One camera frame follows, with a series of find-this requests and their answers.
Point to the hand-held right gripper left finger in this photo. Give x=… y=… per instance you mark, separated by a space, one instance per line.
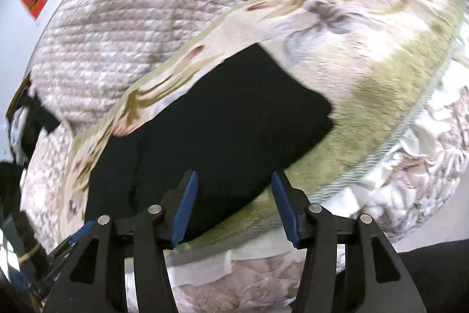
x=185 y=210

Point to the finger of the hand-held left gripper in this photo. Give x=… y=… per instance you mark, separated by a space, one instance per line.
x=81 y=230

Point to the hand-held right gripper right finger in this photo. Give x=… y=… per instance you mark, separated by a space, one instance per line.
x=287 y=210

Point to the black pants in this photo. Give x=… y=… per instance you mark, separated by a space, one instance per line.
x=227 y=122

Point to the black cloth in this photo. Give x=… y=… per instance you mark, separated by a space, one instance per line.
x=40 y=118

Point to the beige patterned bed sheet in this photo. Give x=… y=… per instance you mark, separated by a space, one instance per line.
x=421 y=170

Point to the person's dark clothed leg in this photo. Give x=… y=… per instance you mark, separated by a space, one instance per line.
x=439 y=276

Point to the floral fleece blanket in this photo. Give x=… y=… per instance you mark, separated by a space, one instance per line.
x=348 y=52

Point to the beige quilted blanket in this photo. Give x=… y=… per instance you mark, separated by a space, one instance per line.
x=128 y=23

